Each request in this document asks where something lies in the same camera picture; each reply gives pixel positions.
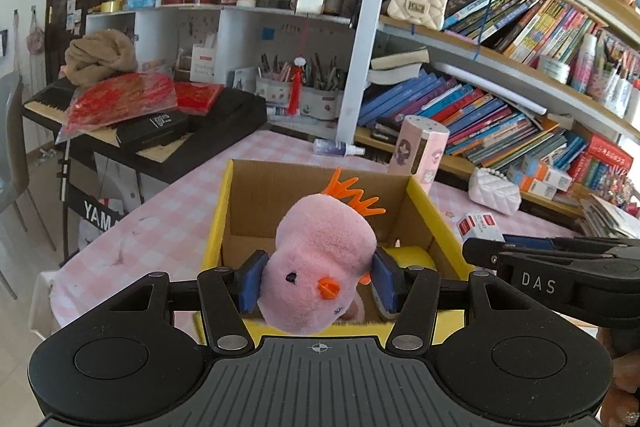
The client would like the black flat box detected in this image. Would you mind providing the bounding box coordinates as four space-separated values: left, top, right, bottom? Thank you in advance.
116 111 188 145

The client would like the row of blue spined books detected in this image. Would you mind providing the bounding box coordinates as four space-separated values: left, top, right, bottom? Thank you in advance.
357 69 588 172

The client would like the white paper roll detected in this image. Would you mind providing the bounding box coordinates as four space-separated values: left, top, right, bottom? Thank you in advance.
432 62 547 115

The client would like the black electronic keyboard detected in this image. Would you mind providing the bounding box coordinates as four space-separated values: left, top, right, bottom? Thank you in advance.
22 79 268 180

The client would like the stack of old books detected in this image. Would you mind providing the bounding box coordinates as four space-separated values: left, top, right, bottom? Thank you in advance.
367 48 431 86

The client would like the white desk organiser with pens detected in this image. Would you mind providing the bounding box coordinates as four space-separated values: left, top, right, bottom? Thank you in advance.
587 32 640 122

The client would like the grey chair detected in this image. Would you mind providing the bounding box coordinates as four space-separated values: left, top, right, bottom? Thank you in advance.
0 69 58 300

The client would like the white colourful spray bottle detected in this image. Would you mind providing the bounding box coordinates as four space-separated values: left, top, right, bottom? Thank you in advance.
570 33 598 94

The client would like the red envelope pack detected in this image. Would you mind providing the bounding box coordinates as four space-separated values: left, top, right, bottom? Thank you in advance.
172 82 225 115

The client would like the black keyboard stand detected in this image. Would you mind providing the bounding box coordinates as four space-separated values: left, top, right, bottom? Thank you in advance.
57 142 146 268

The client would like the orange white small box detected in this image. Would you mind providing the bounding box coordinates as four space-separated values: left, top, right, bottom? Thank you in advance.
520 155 573 188
507 167 558 200

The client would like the yellow cardboard box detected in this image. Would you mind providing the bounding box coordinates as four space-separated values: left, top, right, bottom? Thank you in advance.
192 158 476 348

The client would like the row of colourful leaning books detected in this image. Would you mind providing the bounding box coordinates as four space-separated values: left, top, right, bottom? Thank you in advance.
442 0 598 68

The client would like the red decorations plastic bag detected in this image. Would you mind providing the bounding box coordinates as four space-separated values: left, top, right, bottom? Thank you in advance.
55 72 178 145

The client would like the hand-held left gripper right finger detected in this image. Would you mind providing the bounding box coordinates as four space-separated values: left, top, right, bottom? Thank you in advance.
372 247 532 354

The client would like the red book set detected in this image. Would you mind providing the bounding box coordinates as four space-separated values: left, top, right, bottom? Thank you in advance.
567 134 636 202

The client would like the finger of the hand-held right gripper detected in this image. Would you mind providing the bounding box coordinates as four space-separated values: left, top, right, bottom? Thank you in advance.
504 234 640 254
462 238 516 269

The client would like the stack of papers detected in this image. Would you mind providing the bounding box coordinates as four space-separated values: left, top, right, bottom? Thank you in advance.
580 194 640 238

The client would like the person's right hand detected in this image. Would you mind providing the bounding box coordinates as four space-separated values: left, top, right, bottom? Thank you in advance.
597 329 640 427

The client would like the pink cylindrical dispenser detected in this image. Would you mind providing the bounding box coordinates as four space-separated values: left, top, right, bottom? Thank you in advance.
387 116 450 195

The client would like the white quilted purse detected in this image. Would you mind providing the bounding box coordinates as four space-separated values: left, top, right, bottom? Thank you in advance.
468 167 522 215

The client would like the pink plush chick toy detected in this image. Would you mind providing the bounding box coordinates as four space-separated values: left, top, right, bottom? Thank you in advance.
260 168 388 335

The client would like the white red-label box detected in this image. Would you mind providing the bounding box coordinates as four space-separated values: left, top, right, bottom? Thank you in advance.
190 46 217 84

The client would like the white round jar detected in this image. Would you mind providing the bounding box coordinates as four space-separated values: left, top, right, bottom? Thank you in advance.
537 55 572 84

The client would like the small red white box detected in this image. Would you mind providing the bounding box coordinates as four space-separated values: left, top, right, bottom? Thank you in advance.
456 212 506 244

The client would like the pink hanging wall pouch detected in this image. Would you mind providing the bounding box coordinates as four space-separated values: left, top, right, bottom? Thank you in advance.
26 7 47 55

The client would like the white wooden bookshelf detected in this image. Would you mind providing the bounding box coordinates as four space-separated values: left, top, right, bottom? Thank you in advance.
82 0 640 228

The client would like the small clear spray bottle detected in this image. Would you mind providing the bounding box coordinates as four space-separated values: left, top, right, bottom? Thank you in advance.
313 138 366 156

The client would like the brown folded cloth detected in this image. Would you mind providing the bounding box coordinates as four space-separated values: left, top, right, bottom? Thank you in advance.
65 31 138 86

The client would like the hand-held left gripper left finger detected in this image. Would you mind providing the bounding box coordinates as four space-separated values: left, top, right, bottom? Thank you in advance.
107 249 271 356

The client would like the pink printed tablecloth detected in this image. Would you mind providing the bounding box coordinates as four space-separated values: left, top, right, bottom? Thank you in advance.
30 129 601 348

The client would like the gold tape roll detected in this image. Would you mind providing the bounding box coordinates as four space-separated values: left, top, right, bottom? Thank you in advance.
385 245 436 275

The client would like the red tassel ornament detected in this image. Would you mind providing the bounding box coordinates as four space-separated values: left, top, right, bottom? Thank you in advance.
287 56 306 116

